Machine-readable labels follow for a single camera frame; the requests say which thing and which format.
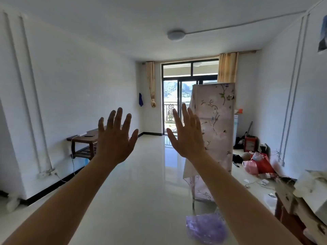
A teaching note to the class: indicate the person's left middle finger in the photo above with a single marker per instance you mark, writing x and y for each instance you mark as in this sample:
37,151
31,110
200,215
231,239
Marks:
118,118

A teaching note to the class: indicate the person's right little finger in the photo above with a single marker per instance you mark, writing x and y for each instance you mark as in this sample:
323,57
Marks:
198,123

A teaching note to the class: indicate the purple plastic bag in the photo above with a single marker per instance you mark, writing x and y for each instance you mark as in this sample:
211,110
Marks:
205,229

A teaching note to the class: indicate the person's left thumb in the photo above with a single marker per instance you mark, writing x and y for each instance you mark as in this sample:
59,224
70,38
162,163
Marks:
134,139

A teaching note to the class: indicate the white wall power strip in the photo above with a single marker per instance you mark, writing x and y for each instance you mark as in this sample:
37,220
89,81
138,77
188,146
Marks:
48,173

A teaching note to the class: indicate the black framed glass door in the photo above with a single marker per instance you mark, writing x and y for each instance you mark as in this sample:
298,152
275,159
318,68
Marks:
178,71

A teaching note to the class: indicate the wide yellow curtain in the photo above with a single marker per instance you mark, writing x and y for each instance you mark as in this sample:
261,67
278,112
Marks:
227,67

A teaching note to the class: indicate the pink plastic bag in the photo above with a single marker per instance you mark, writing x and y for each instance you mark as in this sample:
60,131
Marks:
250,167

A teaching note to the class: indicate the blue cloth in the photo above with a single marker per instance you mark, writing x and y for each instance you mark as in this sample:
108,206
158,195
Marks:
140,99

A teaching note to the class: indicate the red shopping bag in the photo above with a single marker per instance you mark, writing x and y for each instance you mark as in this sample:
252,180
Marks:
265,164

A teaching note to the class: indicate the brown cardboard box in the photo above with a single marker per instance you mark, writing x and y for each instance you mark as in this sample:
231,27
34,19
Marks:
299,216

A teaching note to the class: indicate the person's left forearm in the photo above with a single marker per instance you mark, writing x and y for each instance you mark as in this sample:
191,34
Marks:
58,206

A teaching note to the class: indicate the person's left hand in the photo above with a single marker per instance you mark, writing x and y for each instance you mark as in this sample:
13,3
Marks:
113,145

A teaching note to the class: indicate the round white ceiling lamp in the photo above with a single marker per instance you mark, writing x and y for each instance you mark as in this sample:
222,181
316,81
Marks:
176,35

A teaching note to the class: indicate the floral fabric wardrobe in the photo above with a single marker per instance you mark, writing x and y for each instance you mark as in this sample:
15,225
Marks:
217,119

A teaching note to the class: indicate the person's right forearm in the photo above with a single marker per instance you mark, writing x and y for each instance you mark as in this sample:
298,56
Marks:
240,209

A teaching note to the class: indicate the narrow yellow curtain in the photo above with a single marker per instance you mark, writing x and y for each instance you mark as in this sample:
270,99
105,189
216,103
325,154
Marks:
151,81

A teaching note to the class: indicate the person's right hand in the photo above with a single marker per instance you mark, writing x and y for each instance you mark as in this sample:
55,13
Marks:
189,142

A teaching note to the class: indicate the person's right thumb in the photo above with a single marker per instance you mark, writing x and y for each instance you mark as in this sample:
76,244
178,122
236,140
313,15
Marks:
172,137

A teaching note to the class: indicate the black bag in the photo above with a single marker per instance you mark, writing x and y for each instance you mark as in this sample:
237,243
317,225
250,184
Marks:
237,158

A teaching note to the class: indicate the white cabinet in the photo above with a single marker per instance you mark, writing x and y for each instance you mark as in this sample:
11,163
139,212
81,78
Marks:
236,128

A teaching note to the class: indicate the brown wooden bench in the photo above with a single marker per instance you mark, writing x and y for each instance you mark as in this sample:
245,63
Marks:
85,140

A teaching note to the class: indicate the person's left little finger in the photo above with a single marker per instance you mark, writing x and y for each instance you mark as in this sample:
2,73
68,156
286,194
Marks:
101,126

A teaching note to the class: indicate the person's right middle finger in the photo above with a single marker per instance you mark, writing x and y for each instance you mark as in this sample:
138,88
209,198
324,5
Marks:
185,114

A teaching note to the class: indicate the curtain rod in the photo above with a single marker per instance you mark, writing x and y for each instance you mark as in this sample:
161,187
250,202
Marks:
247,51

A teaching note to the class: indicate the white foam box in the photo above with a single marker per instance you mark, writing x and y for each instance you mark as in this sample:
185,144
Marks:
313,191

